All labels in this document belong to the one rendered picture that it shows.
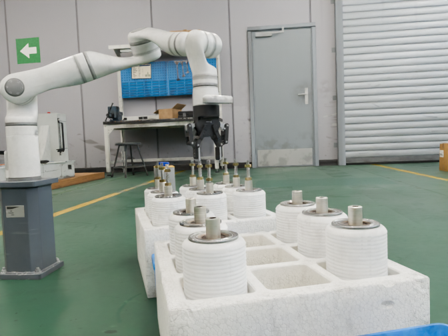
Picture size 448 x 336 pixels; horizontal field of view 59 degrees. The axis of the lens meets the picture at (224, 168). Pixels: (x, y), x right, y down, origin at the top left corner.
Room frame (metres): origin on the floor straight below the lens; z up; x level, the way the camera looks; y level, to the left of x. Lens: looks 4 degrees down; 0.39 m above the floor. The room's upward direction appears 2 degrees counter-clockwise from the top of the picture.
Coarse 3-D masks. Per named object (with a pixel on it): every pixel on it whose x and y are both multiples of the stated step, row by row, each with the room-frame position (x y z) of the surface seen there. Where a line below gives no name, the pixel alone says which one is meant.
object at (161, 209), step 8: (152, 200) 1.08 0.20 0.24; (160, 200) 1.06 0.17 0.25; (168, 200) 1.05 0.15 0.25; (176, 200) 1.06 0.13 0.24; (184, 200) 1.08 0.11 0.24; (152, 208) 1.08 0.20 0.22; (160, 208) 1.05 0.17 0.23; (168, 208) 1.05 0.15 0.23; (176, 208) 1.06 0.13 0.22; (184, 208) 1.08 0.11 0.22; (152, 216) 1.08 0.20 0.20; (160, 216) 1.05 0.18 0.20; (168, 216) 1.05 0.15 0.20; (160, 224) 1.05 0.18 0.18; (168, 224) 1.05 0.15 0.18
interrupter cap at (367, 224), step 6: (336, 222) 0.65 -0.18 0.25; (342, 222) 0.65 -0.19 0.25; (366, 222) 0.65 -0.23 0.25; (372, 222) 0.64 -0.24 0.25; (378, 222) 0.63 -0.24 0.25; (342, 228) 0.62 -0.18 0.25; (348, 228) 0.61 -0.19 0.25; (354, 228) 0.61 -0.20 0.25; (360, 228) 0.60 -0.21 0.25; (366, 228) 0.60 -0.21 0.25; (372, 228) 0.61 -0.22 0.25
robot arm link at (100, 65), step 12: (132, 48) 1.33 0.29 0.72; (144, 48) 1.32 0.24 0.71; (156, 48) 1.34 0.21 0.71; (96, 60) 1.28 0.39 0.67; (108, 60) 1.30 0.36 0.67; (120, 60) 1.32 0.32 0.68; (132, 60) 1.33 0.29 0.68; (144, 60) 1.33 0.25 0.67; (96, 72) 1.29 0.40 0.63; (108, 72) 1.31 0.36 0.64
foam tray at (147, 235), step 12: (144, 216) 1.20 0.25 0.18; (228, 216) 1.14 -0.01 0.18; (144, 228) 1.02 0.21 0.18; (156, 228) 1.02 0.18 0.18; (168, 228) 1.02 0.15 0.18; (228, 228) 1.06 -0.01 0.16; (240, 228) 1.07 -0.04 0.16; (252, 228) 1.08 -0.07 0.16; (264, 228) 1.09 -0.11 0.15; (276, 228) 1.10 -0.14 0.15; (144, 240) 1.01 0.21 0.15; (156, 240) 1.01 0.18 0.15; (144, 252) 1.03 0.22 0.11; (144, 264) 1.05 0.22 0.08; (144, 276) 1.08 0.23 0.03
